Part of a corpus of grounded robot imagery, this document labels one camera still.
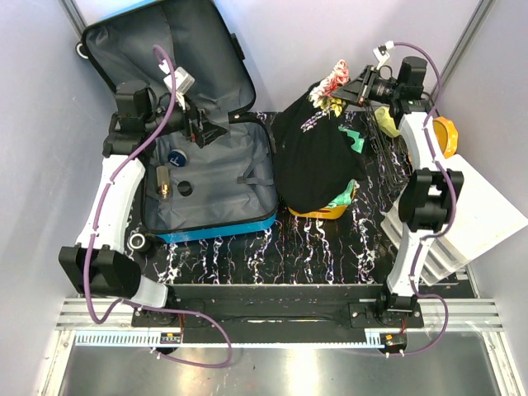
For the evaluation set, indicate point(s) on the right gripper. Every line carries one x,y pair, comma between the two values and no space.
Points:
358,90

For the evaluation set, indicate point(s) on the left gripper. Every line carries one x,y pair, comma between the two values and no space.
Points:
210,130

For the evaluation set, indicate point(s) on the green white tie-dye cloth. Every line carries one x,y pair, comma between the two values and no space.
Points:
357,144

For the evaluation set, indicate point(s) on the black round cap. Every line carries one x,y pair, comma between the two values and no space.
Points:
185,188

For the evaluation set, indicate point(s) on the blue fish-print suitcase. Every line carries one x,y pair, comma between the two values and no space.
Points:
183,144

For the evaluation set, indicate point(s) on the dark bottle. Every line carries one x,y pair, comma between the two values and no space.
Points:
164,183

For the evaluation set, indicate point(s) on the black floral print garment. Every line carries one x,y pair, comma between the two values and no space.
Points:
313,162

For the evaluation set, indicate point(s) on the orange plastic basket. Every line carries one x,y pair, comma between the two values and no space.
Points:
330,213

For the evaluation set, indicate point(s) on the white drawer organizer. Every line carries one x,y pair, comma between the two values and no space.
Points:
483,219

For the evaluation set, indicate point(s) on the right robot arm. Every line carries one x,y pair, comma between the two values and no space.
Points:
427,204

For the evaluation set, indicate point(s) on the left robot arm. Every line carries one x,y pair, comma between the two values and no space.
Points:
97,264

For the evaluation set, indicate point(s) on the green cup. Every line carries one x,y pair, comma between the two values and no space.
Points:
386,122

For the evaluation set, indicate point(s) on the yellow plate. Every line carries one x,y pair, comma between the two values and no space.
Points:
447,135

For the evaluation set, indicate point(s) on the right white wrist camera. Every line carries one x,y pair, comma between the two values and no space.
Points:
382,53

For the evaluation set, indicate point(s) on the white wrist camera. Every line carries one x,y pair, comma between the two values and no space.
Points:
382,53
184,81

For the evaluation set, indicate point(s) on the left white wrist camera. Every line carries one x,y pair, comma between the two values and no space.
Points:
184,81

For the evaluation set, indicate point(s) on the black wire dish rack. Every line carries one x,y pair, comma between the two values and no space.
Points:
391,152

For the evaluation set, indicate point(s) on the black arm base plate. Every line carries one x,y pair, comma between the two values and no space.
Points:
272,314

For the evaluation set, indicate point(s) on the aluminium rail frame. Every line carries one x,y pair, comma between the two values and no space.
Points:
111,327

